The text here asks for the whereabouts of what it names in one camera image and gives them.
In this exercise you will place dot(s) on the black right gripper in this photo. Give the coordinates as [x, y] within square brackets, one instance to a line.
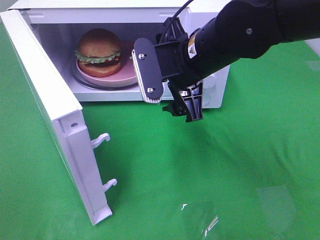
[187, 91]

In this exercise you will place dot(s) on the round microwave door button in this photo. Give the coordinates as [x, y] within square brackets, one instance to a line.
[206, 99]

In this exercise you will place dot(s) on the pink plate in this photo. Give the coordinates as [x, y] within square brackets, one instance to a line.
[126, 50]

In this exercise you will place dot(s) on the burger with lettuce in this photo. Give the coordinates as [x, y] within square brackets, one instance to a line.
[99, 53]

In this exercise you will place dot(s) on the white microwave door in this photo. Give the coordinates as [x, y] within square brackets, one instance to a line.
[63, 115]

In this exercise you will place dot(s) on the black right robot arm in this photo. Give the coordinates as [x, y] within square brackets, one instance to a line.
[242, 29]

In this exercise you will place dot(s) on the glass microwave turntable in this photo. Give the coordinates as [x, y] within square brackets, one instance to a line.
[124, 79]

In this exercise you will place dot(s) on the green table cloth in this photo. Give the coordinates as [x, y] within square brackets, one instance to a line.
[265, 134]

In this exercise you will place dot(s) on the clear tape patch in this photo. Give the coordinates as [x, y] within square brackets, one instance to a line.
[200, 220]
[314, 65]
[278, 207]

